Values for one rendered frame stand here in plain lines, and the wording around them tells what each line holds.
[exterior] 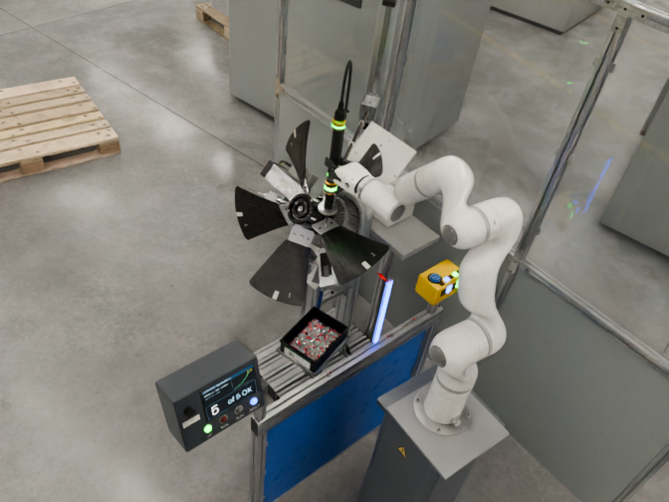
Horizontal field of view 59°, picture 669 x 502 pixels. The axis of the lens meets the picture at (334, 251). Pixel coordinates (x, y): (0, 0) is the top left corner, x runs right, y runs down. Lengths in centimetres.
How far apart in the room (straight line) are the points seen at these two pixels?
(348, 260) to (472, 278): 62
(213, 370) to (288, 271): 69
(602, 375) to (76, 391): 240
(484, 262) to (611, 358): 109
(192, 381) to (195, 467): 131
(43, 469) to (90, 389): 43
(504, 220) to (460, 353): 39
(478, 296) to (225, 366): 71
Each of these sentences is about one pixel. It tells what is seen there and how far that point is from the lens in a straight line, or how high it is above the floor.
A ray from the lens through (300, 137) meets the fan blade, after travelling 234.
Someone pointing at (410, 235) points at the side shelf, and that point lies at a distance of 274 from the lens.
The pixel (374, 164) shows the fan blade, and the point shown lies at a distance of 213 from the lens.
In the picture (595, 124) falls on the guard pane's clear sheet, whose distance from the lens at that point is 223.
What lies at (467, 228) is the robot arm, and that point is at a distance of 146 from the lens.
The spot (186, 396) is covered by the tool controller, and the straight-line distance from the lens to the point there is 163.
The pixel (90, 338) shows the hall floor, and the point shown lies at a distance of 345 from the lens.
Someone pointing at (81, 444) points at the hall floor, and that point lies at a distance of 309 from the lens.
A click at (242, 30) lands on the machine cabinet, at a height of 66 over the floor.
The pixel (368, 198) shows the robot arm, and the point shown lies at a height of 148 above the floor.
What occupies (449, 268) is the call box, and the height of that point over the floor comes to 107.
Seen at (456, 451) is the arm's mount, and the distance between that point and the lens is 199.
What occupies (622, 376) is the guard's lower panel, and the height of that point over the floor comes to 83.
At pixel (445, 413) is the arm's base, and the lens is 197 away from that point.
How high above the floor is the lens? 261
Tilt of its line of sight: 42 degrees down
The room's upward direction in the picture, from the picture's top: 8 degrees clockwise
